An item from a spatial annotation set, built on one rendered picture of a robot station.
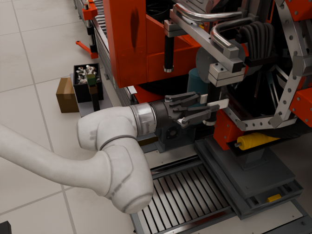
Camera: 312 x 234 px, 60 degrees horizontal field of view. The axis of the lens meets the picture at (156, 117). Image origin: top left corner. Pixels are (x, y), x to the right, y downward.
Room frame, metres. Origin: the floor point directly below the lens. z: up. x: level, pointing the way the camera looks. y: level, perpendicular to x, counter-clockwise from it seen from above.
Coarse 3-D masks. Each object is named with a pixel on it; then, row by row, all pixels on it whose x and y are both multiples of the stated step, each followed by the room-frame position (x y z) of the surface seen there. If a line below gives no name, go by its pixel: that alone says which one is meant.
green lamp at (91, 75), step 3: (87, 75) 1.06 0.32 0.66; (90, 75) 1.06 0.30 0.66; (93, 75) 1.06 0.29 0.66; (87, 78) 1.04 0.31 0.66; (90, 78) 1.04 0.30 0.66; (93, 78) 1.05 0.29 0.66; (87, 81) 1.04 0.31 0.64; (90, 81) 1.04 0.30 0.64; (93, 81) 1.04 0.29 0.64; (96, 81) 1.05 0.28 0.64; (90, 84) 1.04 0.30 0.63; (93, 84) 1.04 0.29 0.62
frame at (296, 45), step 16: (208, 0) 1.12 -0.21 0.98; (224, 0) 1.09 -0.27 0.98; (288, 16) 0.73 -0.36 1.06; (208, 32) 1.10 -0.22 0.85; (288, 32) 0.72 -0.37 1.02; (304, 32) 0.72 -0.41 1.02; (288, 48) 0.70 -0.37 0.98; (304, 48) 0.67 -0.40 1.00; (304, 64) 0.64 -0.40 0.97; (288, 80) 0.66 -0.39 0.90; (304, 80) 0.64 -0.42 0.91; (224, 96) 0.97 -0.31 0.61; (288, 96) 0.65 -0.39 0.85; (240, 112) 0.86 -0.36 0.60; (288, 112) 0.63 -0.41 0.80; (240, 128) 0.78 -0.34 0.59; (256, 128) 0.72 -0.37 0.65; (272, 128) 0.66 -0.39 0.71
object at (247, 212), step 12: (204, 144) 1.11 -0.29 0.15; (204, 156) 1.01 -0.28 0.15; (216, 168) 0.93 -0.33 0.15; (216, 180) 0.88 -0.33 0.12; (228, 180) 0.85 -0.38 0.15; (228, 192) 0.77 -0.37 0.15; (264, 192) 0.78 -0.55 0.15; (276, 192) 0.78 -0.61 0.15; (288, 192) 0.76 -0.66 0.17; (300, 192) 0.78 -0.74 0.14; (240, 204) 0.71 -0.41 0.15; (252, 204) 0.70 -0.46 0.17; (264, 204) 0.70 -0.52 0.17; (276, 204) 0.73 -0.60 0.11; (240, 216) 0.66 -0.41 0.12
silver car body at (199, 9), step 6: (174, 0) 1.80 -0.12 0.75; (180, 0) 1.72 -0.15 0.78; (186, 0) 1.65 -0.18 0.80; (192, 0) 1.57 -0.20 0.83; (198, 0) 1.50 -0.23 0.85; (204, 0) 1.45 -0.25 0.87; (186, 6) 1.63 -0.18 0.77; (192, 6) 1.57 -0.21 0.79; (198, 6) 1.50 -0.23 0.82; (204, 6) 1.44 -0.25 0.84; (198, 12) 1.50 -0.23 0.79; (204, 12) 1.45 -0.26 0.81
